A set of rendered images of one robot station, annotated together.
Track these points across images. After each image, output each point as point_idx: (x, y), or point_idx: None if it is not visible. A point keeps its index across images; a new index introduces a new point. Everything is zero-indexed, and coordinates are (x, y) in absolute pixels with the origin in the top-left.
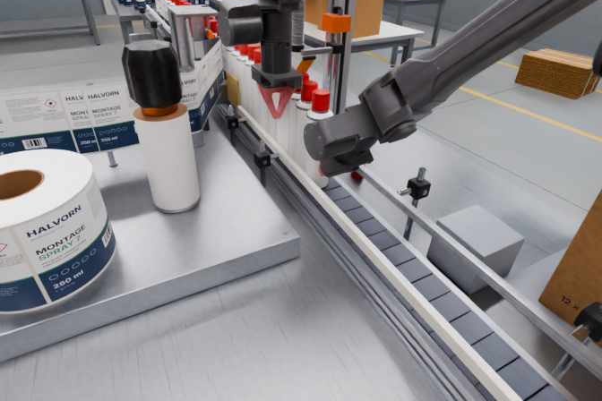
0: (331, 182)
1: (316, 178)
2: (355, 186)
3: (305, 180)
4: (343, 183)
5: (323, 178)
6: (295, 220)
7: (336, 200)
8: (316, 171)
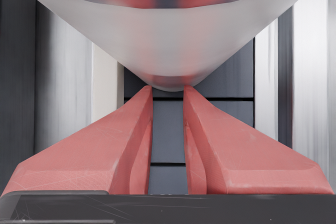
0: (231, 63)
1: (146, 82)
2: (329, 42)
3: (93, 78)
4: (269, 82)
5: (178, 89)
6: (85, 108)
7: (185, 168)
8: (141, 79)
